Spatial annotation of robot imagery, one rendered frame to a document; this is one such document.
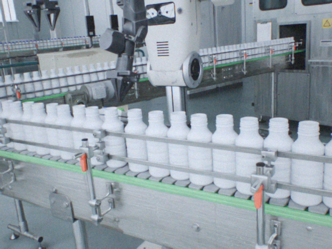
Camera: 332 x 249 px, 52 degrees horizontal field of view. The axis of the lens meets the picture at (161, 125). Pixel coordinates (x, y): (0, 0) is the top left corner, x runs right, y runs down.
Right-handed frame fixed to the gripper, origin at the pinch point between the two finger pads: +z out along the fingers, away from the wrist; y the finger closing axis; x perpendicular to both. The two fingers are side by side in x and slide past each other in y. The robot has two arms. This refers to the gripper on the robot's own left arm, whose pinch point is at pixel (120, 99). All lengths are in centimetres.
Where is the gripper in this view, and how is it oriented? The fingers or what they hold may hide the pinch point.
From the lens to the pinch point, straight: 116.4
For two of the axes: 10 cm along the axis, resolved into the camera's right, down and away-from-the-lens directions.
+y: 8.4, 0.9, -5.4
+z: -1.2, 9.9, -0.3
